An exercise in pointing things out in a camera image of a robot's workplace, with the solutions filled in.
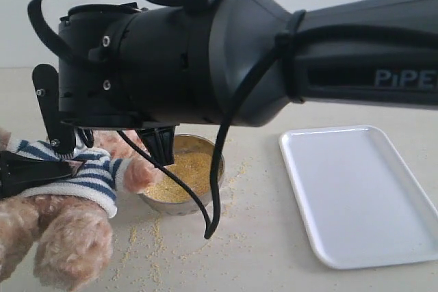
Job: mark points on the steel bowl of yellow grain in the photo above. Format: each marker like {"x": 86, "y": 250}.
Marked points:
{"x": 192, "y": 165}

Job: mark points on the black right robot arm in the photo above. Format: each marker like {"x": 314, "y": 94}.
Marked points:
{"x": 234, "y": 62}

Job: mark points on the beige teddy bear striped sweater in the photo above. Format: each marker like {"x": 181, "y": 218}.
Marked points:
{"x": 69, "y": 220}

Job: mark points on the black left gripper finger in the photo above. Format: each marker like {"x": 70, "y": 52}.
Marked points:
{"x": 19, "y": 173}

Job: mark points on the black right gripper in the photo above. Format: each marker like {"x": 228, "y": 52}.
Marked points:
{"x": 124, "y": 77}

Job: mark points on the white rectangular plastic tray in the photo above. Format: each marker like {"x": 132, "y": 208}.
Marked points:
{"x": 360, "y": 203}

